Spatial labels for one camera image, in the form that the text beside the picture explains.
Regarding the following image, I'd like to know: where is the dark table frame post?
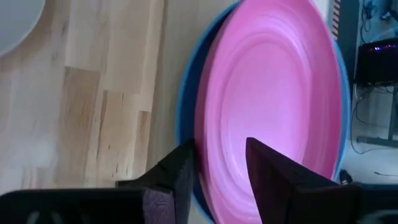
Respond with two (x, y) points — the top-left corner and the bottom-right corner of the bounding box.
(338, 0), (361, 94)

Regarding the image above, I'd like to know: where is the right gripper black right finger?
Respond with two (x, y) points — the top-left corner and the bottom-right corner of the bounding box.
(245, 136), (363, 224)

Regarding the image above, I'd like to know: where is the striped braided cable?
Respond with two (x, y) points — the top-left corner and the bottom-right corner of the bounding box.
(331, 0), (342, 40)

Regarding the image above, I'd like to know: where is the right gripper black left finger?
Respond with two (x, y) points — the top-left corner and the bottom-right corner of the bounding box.
(114, 138), (196, 224)

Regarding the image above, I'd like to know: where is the grey-green plate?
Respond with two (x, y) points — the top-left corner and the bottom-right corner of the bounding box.
(0, 0), (47, 57)

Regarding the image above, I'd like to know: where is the pink-red plate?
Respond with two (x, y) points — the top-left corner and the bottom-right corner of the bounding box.
(194, 0), (343, 224)

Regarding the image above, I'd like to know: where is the black computer with purple lights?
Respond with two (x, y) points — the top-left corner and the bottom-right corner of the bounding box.
(354, 37), (398, 85)

